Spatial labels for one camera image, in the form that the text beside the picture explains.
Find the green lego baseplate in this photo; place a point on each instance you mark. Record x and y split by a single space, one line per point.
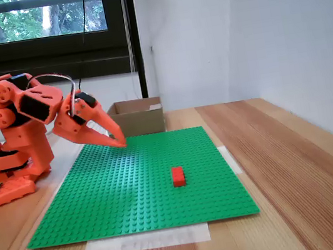
133 193

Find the small wall fixture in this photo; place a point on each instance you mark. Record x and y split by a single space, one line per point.
151 49

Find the masking tape strip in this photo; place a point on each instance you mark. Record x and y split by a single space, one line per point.
232 162
147 241

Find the open cardboard box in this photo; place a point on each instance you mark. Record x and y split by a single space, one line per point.
140 119

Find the black window frame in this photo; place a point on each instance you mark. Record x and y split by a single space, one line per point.
47 55

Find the red lego block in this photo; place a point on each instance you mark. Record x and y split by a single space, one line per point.
178 177

